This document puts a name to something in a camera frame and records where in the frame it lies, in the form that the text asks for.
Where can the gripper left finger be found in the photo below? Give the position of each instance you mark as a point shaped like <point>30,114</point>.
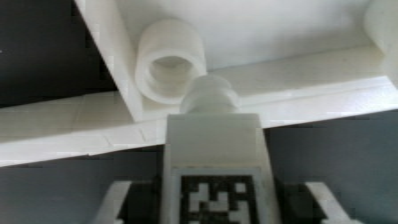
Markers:
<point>110,206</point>

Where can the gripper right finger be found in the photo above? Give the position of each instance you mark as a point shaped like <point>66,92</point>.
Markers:
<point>336,215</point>

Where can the white table leg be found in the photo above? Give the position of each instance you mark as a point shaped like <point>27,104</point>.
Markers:
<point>380,25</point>
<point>217,180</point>

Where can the white square table top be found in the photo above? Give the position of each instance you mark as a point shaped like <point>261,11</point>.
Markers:
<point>284,46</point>

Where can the white table leg front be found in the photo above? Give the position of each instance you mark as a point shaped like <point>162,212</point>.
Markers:
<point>380,25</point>

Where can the white front fence bar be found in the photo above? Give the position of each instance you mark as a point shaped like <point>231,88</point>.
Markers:
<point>82,126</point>

